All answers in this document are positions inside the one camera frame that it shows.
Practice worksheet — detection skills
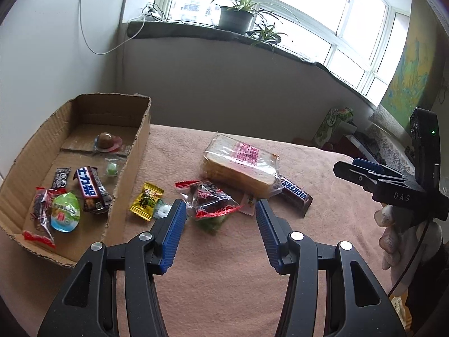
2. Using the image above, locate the Snickers bar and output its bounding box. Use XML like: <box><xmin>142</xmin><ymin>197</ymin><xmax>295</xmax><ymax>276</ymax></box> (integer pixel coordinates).
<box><xmin>279</xmin><ymin>176</ymin><xmax>313</xmax><ymax>218</ymax></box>

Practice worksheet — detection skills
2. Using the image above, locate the red dark dried fruit bag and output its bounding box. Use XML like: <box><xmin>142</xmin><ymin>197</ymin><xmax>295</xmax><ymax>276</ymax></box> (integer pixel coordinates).
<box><xmin>22</xmin><ymin>186</ymin><xmax>66</xmax><ymax>249</ymax></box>

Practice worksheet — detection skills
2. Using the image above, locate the brown red chocolate bar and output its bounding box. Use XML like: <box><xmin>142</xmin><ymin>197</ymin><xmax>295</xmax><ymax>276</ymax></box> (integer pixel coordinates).
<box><xmin>73</xmin><ymin>166</ymin><xmax>112</xmax><ymax>215</ymax></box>

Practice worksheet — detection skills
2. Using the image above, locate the yellow candy packet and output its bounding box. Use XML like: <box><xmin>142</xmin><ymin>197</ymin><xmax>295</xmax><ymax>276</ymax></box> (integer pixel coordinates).
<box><xmin>129</xmin><ymin>182</ymin><xmax>164</xmax><ymax>221</ymax></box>

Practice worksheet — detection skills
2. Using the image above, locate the pink white candy packet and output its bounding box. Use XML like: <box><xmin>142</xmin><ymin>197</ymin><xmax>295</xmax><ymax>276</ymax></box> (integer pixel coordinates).
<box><xmin>239</xmin><ymin>193</ymin><xmax>256</xmax><ymax>216</ymax></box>

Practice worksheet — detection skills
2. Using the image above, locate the green candy wrapper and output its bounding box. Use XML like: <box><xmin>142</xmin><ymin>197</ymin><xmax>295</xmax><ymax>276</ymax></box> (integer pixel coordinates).
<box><xmin>153</xmin><ymin>199</ymin><xmax>171</xmax><ymax>219</ymax></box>

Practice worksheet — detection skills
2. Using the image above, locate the packaged sliced bread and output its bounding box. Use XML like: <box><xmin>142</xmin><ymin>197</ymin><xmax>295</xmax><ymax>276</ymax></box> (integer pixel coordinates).
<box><xmin>201</xmin><ymin>133</ymin><xmax>281</xmax><ymax>199</ymax></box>

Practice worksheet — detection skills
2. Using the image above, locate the right gloved hand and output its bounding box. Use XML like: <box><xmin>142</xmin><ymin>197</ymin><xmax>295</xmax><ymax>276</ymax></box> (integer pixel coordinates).
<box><xmin>374</xmin><ymin>205</ymin><xmax>443</xmax><ymax>297</ymax></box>

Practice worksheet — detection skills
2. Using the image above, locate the green white tissue box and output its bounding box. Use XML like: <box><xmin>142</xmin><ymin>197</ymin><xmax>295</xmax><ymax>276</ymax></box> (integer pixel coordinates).
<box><xmin>313</xmin><ymin>107</ymin><xmax>357</xmax><ymax>148</ymax></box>

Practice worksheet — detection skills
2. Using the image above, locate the small black snack packet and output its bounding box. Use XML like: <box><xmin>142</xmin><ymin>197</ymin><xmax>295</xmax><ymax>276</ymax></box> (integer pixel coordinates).
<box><xmin>51</xmin><ymin>167</ymin><xmax>71</xmax><ymax>190</ymax></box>

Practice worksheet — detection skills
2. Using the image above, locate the pink towel table cover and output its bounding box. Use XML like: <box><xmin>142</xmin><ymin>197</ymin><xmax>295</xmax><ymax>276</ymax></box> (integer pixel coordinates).
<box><xmin>1</xmin><ymin>125</ymin><xmax>390</xmax><ymax>336</ymax></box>

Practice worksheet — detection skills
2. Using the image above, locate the clear green candy in box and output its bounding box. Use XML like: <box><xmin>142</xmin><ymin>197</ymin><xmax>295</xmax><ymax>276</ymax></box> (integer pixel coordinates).
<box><xmin>104</xmin><ymin>158</ymin><xmax>124</xmax><ymax>177</ymax></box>

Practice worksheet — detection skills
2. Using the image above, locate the brown egg in wrapper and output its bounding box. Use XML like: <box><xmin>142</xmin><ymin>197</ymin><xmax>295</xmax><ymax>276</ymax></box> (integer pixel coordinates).
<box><xmin>94</xmin><ymin>132</ymin><xmax>123</xmax><ymax>153</ymax></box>

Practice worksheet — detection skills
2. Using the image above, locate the small spider plant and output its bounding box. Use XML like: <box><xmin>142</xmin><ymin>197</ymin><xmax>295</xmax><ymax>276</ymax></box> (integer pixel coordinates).
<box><xmin>246</xmin><ymin>22</ymin><xmax>287</xmax><ymax>51</ymax></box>

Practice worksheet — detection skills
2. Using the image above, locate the open cardboard box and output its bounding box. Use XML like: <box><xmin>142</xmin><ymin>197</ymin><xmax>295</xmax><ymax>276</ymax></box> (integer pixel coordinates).
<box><xmin>1</xmin><ymin>93</ymin><xmax>152</xmax><ymax>268</ymax></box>

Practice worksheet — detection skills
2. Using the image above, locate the potted spider plant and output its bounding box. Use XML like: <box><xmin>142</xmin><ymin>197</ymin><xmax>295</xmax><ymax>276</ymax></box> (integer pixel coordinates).
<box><xmin>212</xmin><ymin>0</ymin><xmax>278</xmax><ymax>35</ymax></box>

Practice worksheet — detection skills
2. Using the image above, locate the black camera box right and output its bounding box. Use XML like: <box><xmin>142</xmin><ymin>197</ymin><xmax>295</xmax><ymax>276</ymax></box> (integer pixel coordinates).
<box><xmin>410</xmin><ymin>107</ymin><xmax>441</xmax><ymax>191</ymax></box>

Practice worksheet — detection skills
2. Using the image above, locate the yellow green wall map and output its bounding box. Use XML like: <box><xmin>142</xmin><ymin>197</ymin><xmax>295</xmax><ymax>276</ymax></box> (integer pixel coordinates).
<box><xmin>379</xmin><ymin>0</ymin><xmax>438</xmax><ymax>128</ymax></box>

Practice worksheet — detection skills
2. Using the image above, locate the white hanging cable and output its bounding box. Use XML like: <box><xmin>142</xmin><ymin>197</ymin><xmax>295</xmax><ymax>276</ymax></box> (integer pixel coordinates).
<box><xmin>78</xmin><ymin>0</ymin><xmax>146</xmax><ymax>56</ymax></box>

